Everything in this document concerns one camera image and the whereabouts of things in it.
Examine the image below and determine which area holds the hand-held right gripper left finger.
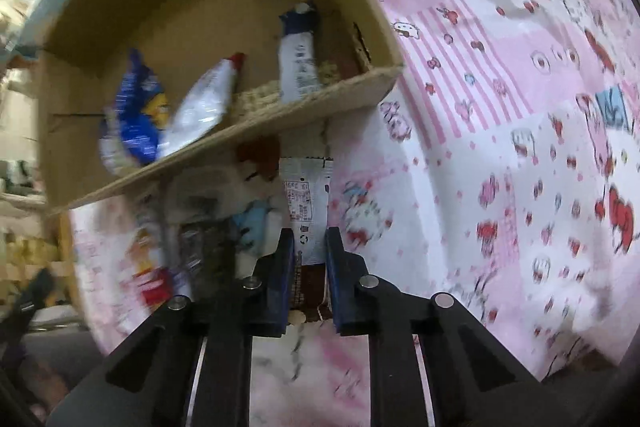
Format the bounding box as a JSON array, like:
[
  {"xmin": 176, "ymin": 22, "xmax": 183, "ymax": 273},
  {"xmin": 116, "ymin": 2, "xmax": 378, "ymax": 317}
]
[{"xmin": 102, "ymin": 227, "xmax": 296, "ymax": 427}]

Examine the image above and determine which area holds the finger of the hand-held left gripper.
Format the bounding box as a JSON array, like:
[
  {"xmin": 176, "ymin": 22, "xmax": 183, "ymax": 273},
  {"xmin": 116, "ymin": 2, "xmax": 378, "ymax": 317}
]
[{"xmin": 0, "ymin": 268, "xmax": 58, "ymax": 348}]

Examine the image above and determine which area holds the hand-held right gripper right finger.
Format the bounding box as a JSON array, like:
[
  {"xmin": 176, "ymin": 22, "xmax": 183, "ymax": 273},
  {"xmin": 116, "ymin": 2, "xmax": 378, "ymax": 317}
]
[{"xmin": 324, "ymin": 227, "xmax": 546, "ymax": 427}]

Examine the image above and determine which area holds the brown white bar packet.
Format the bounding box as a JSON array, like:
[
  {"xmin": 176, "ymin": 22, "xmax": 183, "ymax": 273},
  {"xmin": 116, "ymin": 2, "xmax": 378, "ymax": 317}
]
[{"xmin": 280, "ymin": 156, "xmax": 335, "ymax": 323}]

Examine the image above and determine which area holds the dark clear snack packet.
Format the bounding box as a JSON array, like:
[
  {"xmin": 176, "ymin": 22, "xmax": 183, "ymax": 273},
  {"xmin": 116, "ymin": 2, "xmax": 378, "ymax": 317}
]
[{"xmin": 165, "ymin": 187, "xmax": 241, "ymax": 303}]

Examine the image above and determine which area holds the red rice cake packet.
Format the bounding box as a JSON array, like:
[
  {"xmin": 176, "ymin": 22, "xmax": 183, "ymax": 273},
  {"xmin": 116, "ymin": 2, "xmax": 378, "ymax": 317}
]
[{"xmin": 127, "ymin": 227, "xmax": 176, "ymax": 308}]

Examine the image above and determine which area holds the blue yellow snack packet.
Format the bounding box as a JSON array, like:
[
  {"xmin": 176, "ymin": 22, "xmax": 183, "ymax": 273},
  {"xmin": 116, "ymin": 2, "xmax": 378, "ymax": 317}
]
[{"xmin": 99, "ymin": 49, "xmax": 173, "ymax": 172}]

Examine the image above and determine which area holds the white navy snack packet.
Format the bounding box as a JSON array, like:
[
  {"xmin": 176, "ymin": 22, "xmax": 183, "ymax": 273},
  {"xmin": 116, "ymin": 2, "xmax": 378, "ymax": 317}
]
[{"xmin": 277, "ymin": 2, "xmax": 323, "ymax": 104}]

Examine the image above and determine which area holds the pink printed bed sheet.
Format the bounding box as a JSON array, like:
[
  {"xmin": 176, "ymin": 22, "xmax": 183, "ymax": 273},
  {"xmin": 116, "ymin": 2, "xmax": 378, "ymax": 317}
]
[{"xmin": 65, "ymin": 0, "xmax": 640, "ymax": 427}]

